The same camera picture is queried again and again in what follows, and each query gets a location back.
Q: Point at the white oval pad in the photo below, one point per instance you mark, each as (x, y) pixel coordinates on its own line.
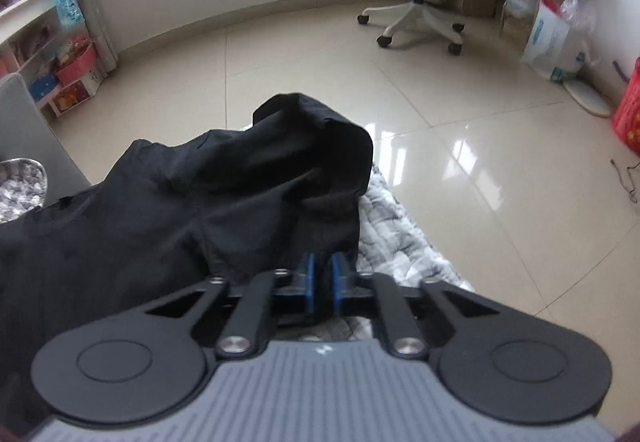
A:
(590, 99)

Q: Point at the blue patterned hanging bag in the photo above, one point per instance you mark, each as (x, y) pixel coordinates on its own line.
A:
(67, 1)

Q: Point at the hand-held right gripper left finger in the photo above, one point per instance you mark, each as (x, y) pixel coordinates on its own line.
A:
(311, 282)

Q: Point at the white bookshelf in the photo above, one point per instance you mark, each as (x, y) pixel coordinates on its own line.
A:
(30, 11)

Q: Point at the white cardboard box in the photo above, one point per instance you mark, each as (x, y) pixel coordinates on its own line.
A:
(550, 41)

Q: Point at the pink basket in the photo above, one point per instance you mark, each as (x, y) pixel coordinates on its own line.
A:
(77, 64)

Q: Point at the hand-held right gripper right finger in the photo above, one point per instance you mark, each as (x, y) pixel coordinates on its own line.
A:
(336, 282)

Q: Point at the grey quilted blanket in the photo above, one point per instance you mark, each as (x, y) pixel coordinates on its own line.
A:
(395, 232)

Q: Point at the clear plastic bag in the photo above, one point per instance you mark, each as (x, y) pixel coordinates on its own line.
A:
(575, 10)

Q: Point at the black t-shirt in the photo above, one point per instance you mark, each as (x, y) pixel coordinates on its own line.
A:
(175, 197)

